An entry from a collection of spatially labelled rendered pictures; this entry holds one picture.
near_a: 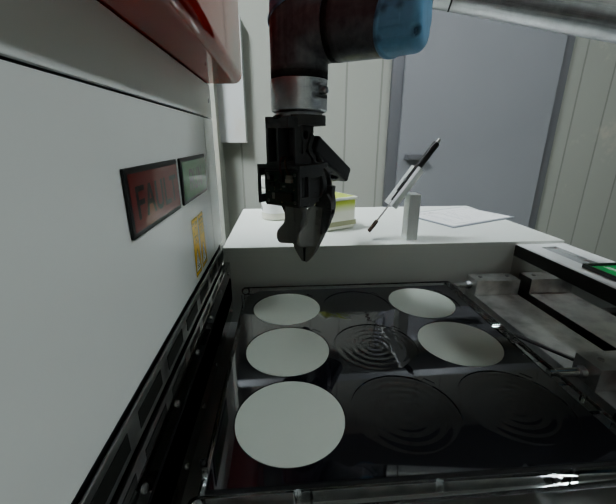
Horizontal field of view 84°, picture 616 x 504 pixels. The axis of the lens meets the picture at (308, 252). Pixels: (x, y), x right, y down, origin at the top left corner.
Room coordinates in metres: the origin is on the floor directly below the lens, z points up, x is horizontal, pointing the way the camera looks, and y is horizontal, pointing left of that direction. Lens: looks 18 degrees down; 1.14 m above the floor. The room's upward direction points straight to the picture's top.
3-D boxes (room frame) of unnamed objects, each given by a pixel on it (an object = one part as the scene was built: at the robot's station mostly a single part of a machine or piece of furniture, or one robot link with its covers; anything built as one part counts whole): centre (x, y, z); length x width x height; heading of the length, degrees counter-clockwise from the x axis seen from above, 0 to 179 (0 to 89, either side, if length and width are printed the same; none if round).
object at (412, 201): (0.62, -0.17, 1.03); 0.06 x 0.04 x 0.13; 94
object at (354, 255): (0.76, -0.15, 0.89); 0.62 x 0.35 x 0.14; 94
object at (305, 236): (0.48, 0.00, 1.01); 0.06 x 0.03 x 0.09; 147
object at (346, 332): (0.37, -0.08, 0.90); 0.34 x 0.34 x 0.01; 4
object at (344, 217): (0.71, -0.05, 1.00); 0.07 x 0.07 x 0.07; 31
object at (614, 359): (0.33, -0.35, 0.89); 0.08 x 0.03 x 0.03; 94
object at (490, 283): (0.57, -0.33, 0.89); 0.08 x 0.03 x 0.03; 94
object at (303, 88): (0.49, 0.01, 1.19); 0.08 x 0.08 x 0.05
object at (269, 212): (0.80, 0.07, 1.01); 0.07 x 0.07 x 0.10
